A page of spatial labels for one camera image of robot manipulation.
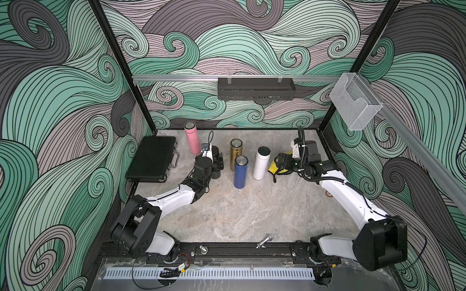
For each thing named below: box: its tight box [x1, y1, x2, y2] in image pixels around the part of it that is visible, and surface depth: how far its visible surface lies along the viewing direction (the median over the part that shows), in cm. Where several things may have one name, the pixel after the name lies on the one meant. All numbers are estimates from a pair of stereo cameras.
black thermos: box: [211, 145, 224, 179], surface depth 85 cm
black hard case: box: [124, 135, 180, 183], surface depth 102 cm
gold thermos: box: [229, 138, 243, 172], surface depth 87 cm
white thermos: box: [253, 145, 272, 181], surface depth 85 cm
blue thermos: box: [233, 155, 249, 190], surface depth 84 cm
